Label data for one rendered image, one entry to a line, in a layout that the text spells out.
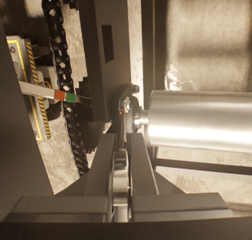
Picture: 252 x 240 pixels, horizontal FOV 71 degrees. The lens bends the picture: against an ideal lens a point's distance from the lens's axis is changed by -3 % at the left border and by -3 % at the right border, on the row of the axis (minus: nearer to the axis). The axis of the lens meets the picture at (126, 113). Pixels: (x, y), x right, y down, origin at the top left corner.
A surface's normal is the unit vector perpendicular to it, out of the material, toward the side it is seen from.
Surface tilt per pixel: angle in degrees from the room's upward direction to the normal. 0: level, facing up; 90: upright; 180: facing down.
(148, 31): 0
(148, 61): 0
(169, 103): 54
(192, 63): 0
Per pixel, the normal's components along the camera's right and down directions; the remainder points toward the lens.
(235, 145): -0.22, 0.62
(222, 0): -0.24, 0.42
